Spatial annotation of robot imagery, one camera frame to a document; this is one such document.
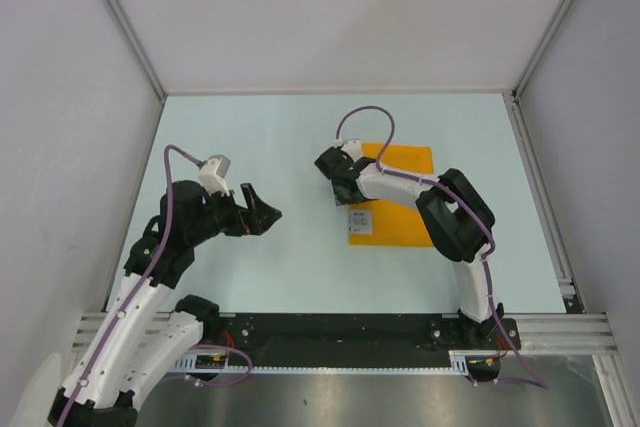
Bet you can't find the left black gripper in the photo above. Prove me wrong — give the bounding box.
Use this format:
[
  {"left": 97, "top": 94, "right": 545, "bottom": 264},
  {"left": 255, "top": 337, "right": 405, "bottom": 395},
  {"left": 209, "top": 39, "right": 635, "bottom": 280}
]
[{"left": 186, "top": 182, "right": 280, "bottom": 245}]

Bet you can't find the orange plastic folder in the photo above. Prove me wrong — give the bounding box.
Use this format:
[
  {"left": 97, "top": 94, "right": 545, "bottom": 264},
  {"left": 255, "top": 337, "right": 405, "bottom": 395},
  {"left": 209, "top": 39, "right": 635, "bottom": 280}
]
[{"left": 348, "top": 144, "right": 434, "bottom": 248}]

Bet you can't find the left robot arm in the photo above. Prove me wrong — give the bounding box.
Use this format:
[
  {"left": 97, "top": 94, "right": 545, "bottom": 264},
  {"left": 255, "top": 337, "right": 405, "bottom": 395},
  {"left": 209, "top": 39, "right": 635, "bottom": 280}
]
[{"left": 48, "top": 180, "right": 282, "bottom": 426}]

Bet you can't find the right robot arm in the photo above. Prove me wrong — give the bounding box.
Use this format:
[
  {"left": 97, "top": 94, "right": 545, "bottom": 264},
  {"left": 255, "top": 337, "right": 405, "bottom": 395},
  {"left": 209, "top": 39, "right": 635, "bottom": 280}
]
[{"left": 314, "top": 141, "right": 504, "bottom": 348}]

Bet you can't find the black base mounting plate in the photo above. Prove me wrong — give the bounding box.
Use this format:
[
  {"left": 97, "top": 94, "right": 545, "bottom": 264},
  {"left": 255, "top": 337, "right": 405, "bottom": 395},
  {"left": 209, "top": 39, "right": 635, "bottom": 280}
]
[{"left": 203, "top": 313, "right": 521, "bottom": 367}]

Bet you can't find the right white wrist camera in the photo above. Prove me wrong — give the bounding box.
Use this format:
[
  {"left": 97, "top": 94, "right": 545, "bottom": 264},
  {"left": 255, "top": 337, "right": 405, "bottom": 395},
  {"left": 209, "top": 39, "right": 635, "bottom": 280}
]
[{"left": 333, "top": 139, "right": 364, "bottom": 162}]

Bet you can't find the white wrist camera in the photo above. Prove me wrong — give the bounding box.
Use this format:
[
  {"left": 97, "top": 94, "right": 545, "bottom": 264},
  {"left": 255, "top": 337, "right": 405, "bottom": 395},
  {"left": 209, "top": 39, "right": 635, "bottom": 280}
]
[
  {"left": 333, "top": 139, "right": 364, "bottom": 162},
  {"left": 198, "top": 154, "right": 232, "bottom": 197}
]

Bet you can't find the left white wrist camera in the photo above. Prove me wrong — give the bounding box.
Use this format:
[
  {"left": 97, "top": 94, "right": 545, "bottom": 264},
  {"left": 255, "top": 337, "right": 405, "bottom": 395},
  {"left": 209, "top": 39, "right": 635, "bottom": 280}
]
[{"left": 198, "top": 154, "right": 232, "bottom": 197}]

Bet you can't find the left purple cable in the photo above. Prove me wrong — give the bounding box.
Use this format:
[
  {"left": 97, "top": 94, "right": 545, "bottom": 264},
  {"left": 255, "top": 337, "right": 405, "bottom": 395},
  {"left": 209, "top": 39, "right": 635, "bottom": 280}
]
[{"left": 54, "top": 145, "right": 254, "bottom": 427}]

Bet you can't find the purple cable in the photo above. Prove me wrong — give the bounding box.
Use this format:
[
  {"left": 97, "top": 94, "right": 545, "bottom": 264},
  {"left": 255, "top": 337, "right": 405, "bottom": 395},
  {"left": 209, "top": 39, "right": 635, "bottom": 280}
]
[
  {"left": 333, "top": 105, "right": 550, "bottom": 389},
  {"left": 54, "top": 145, "right": 254, "bottom": 427}
]

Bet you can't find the right aluminium corner post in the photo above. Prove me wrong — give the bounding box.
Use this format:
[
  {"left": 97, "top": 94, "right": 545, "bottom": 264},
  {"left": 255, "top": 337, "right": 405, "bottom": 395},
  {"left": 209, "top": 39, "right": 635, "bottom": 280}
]
[{"left": 512, "top": 0, "right": 604, "bottom": 93}]

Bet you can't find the aluminium corner post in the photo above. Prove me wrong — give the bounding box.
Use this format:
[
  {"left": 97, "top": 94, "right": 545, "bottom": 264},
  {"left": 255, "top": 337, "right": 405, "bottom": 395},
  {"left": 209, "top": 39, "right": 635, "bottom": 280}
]
[
  {"left": 102, "top": 0, "right": 168, "bottom": 104},
  {"left": 512, "top": 0, "right": 604, "bottom": 93}
]

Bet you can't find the grey slotted cable duct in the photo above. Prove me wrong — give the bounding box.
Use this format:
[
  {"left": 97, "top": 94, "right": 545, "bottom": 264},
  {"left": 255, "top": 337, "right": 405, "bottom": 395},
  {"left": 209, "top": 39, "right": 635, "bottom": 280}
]
[{"left": 168, "top": 352, "right": 501, "bottom": 376}]

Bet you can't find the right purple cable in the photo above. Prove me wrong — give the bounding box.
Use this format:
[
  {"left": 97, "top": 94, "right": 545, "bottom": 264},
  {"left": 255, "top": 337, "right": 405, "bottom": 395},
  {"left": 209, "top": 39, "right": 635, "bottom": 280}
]
[{"left": 333, "top": 105, "right": 550, "bottom": 389}]

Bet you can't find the left aluminium corner post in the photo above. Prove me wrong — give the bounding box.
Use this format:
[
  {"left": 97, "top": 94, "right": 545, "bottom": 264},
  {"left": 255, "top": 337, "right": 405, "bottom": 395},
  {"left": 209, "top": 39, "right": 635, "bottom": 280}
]
[{"left": 102, "top": 0, "right": 168, "bottom": 104}]

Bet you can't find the aluminium frame rail front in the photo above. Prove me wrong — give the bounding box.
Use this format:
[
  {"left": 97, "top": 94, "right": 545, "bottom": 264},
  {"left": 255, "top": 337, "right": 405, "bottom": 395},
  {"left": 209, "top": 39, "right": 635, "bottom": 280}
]
[{"left": 71, "top": 312, "right": 618, "bottom": 355}]

